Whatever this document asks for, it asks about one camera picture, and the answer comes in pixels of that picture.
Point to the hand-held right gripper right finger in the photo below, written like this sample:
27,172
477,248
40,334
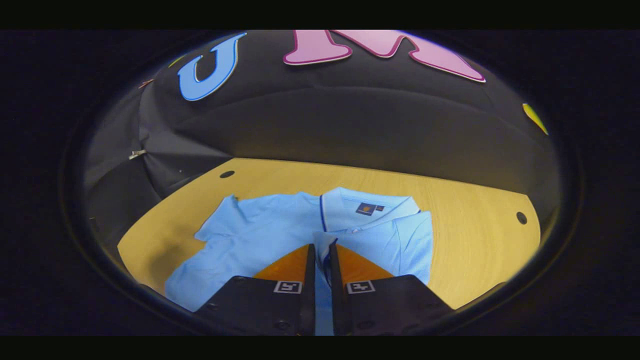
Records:
336,290

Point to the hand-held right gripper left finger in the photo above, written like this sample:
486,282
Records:
310,290

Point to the light blue T-shirt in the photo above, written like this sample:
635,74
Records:
260,230

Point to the black backdrop cloth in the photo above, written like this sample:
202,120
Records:
350,115

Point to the silver cloth clip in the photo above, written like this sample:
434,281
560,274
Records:
136,154

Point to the copper cloth clip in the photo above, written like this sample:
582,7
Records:
146,83

